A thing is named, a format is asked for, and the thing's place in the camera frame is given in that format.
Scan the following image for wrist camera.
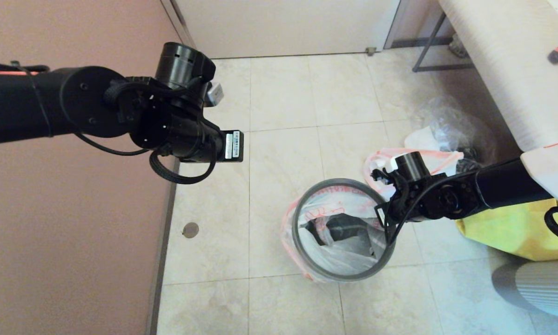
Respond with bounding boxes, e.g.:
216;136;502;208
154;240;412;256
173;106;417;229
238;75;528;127
371;156;400;183
206;82;224;107

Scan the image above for dark gray bin ring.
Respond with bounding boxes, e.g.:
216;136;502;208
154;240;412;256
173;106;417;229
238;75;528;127
291;178;397;282

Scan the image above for white door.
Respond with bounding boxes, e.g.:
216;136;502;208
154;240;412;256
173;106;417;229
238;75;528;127
174;0;400;59

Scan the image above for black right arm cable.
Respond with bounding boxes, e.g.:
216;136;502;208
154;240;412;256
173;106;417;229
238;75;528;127
371;168;558;246

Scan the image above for grey shoe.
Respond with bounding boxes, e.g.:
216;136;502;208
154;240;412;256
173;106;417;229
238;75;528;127
449;35;465;59

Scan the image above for white red bag with rubbish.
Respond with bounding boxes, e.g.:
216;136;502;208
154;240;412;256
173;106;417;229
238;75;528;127
363;127;464;198

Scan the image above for white bag with red print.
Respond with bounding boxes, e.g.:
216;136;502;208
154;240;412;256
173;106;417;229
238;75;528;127
281;183;399;283

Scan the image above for clear crumpled plastic bag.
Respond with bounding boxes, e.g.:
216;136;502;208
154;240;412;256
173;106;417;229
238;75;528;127
418;95;498;163

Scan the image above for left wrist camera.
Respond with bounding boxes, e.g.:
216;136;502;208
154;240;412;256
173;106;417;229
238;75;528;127
206;82;224;107

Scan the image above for grey ribbed rounded object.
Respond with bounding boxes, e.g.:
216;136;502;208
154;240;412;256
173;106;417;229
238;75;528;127
491;260;558;320

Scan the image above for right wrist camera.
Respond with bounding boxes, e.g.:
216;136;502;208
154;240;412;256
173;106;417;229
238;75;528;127
371;156;400;183

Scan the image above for yellow plastic bag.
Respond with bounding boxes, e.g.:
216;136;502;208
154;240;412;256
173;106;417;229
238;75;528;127
455;198;558;261

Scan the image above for wood grain table black frame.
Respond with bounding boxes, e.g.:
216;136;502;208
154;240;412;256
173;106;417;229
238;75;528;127
411;0;558;154

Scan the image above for black tangled item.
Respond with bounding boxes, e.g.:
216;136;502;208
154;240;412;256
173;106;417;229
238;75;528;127
460;148;483;174

